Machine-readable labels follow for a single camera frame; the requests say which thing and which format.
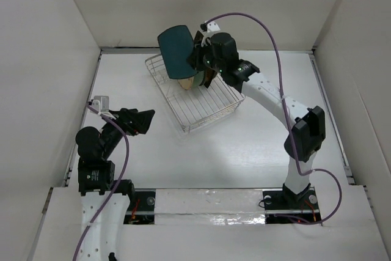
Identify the teal square plate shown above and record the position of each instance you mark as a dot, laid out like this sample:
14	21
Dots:
176	45

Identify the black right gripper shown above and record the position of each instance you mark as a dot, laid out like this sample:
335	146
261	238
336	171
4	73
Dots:
206	43

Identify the beige round leaf plate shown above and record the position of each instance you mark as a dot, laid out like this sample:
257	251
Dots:
186	84

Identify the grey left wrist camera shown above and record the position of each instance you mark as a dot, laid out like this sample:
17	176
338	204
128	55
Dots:
100	103

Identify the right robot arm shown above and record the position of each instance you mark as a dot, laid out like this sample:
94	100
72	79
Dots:
306	126

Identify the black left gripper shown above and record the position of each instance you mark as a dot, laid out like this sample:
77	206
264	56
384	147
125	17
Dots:
138	121

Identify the light green flower plate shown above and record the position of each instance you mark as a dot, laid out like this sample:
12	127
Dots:
198	79

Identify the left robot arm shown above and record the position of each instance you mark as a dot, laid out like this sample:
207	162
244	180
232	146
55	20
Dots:
105	194

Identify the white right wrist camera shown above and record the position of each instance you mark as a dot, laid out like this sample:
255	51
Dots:
209	29

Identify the black and amber square plate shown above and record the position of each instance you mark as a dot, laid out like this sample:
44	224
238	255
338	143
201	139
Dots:
209	73

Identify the wire dish rack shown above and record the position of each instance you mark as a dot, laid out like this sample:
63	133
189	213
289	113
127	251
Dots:
198	106

